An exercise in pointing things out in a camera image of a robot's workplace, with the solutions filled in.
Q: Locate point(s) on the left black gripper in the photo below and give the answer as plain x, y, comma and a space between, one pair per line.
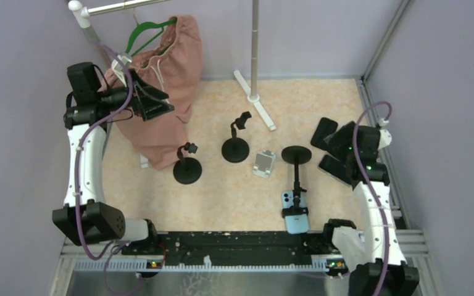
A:
137, 97

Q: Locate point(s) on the black phone stand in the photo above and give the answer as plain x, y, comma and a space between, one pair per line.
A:
187, 170
235, 149
296, 155

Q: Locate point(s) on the black smartphone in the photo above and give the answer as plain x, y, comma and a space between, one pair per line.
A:
325, 127

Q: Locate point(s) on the white-edged smartphone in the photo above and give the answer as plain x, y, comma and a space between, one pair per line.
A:
333, 167

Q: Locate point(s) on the blue-cased smartphone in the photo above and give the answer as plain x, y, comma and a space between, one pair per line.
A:
296, 219

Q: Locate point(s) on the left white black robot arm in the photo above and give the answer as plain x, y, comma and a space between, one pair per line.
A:
85, 217

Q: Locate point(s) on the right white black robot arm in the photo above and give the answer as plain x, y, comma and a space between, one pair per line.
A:
376, 263

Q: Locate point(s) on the green clothes hanger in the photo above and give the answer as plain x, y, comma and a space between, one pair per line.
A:
146, 33

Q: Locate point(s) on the metal clothes rack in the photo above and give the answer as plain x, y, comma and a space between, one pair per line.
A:
82, 15

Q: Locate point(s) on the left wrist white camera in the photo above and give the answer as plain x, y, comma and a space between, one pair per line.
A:
122, 60

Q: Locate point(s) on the wrist white camera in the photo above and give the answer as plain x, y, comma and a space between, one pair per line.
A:
122, 60
385, 136

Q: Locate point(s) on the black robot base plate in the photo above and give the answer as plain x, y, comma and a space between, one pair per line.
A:
259, 250

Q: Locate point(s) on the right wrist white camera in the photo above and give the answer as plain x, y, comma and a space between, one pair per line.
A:
385, 136

